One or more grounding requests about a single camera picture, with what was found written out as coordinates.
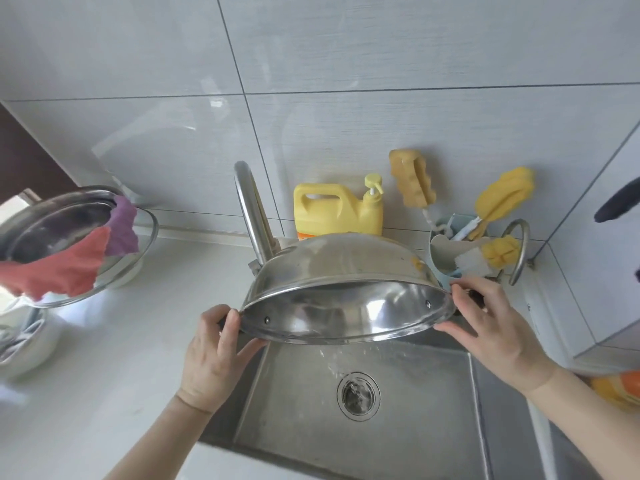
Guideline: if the purple cloth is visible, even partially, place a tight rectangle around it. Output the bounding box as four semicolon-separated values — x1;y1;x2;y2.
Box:
103;195;140;257

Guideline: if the small yellow sponge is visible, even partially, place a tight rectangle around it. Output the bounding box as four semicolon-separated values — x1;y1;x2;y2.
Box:
481;234;521;269

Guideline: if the red cloth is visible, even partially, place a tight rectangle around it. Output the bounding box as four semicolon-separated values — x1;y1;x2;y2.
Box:
0;225;111;301

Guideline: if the white scrub brush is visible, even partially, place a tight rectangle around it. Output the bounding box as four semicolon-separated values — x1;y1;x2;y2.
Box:
453;248;493;278

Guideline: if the stainless steel pot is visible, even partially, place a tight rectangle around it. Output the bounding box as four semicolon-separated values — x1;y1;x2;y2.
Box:
217;233;483;345

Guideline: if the person's right forearm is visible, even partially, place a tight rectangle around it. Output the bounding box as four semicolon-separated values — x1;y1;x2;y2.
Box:
522;364;640;480

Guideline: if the small curved steel tap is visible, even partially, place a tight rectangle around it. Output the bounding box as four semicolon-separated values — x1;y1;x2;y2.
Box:
499;218;531;287

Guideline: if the person's right hand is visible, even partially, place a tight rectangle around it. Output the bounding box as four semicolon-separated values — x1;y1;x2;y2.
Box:
433;275;559;398

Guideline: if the orange label bottle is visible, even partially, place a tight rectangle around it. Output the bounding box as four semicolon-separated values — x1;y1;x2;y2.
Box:
589;370;640;413

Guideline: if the dark brown framed window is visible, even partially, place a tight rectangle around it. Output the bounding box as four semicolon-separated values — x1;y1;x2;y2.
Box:
0;102;81;211

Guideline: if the light blue utensil holder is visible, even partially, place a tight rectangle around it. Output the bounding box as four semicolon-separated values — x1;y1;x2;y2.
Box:
429;213;493;288

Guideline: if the person's left forearm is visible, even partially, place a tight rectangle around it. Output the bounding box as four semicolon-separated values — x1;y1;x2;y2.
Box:
102;394;216;480

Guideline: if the steel basin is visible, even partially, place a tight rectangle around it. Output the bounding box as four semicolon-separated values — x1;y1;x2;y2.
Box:
0;186;126;265

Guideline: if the steel sink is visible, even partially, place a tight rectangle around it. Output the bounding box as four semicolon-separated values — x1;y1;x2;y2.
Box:
199;322;533;480

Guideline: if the long yellow sponge brush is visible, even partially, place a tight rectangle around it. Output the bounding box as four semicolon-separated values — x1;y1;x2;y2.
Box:
452;167;535;242

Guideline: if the yellow detergent jug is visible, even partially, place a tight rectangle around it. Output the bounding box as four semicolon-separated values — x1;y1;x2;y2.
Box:
293;173;385;241

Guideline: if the steel faucet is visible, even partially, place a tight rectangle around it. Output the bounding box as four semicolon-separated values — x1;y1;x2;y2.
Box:
233;161;281;275

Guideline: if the tan sponge brush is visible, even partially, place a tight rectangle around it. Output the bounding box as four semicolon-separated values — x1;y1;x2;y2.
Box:
389;148;437;231

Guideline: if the steel sink strainer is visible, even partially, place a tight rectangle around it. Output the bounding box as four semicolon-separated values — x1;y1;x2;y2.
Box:
336;372;382;422

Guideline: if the person's left hand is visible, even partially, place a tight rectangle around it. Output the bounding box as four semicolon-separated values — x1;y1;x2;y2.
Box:
177;304;269;415

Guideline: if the white ceramic bowl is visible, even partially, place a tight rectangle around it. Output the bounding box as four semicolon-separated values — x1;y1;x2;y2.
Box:
0;307;63;381

